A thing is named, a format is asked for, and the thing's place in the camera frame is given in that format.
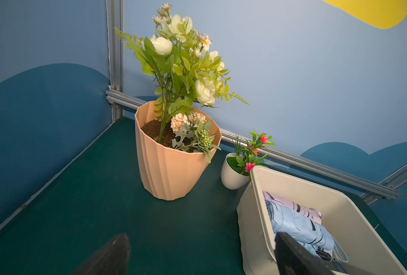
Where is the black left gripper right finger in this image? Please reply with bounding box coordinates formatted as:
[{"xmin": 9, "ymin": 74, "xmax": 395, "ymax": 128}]
[{"xmin": 274, "ymin": 232, "xmax": 333, "ymax": 275}]

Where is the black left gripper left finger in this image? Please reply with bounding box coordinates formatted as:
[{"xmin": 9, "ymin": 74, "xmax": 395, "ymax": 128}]
[{"xmin": 72, "ymin": 233, "xmax": 131, "ymax": 275}]

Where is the pale blue umbrella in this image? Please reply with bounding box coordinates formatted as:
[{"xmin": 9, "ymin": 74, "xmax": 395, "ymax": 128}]
[{"xmin": 265, "ymin": 200, "xmax": 349, "ymax": 262}]

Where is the lilac umbrella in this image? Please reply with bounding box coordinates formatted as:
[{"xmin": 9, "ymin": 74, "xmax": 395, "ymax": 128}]
[{"xmin": 263, "ymin": 191, "xmax": 322, "ymax": 225}]

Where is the beige plastic storage box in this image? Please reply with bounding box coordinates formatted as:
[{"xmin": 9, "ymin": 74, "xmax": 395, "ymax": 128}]
[{"xmin": 237, "ymin": 166, "xmax": 407, "ymax": 275}]

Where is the small pink flower pot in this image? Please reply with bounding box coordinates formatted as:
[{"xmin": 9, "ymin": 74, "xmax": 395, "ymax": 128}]
[{"xmin": 221, "ymin": 131, "xmax": 275, "ymax": 190}]

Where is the tan pot with white flowers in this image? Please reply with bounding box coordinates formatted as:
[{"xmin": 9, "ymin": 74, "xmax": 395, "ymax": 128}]
[{"xmin": 116, "ymin": 3, "xmax": 239, "ymax": 201}]

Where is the aluminium frame right post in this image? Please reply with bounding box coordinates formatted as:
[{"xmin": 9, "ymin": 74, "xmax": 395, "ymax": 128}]
[{"xmin": 360, "ymin": 163, "xmax": 407, "ymax": 205}]

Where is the aluminium frame post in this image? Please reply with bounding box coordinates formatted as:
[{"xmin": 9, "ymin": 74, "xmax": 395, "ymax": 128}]
[
  {"xmin": 105, "ymin": 0, "xmax": 124, "ymax": 121},
  {"xmin": 360, "ymin": 163, "xmax": 407, "ymax": 205}
]

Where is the aluminium frame left post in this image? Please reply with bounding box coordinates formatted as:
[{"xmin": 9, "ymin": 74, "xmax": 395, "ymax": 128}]
[{"xmin": 105, "ymin": 0, "xmax": 124, "ymax": 121}]

